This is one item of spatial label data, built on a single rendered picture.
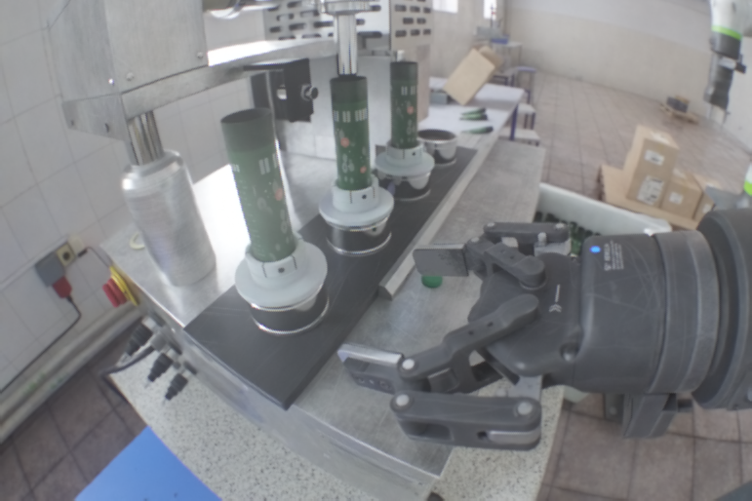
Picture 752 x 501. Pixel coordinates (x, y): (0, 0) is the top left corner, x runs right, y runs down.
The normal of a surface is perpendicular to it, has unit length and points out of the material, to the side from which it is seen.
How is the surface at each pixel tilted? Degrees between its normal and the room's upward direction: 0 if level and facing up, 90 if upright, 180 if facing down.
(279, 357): 0
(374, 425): 0
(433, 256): 90
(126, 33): 90
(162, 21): 90
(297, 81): 90
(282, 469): 0
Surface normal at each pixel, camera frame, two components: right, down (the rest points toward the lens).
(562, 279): -0.33, -0.87
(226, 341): -0.03, -0.83
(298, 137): -0.49, 0.49
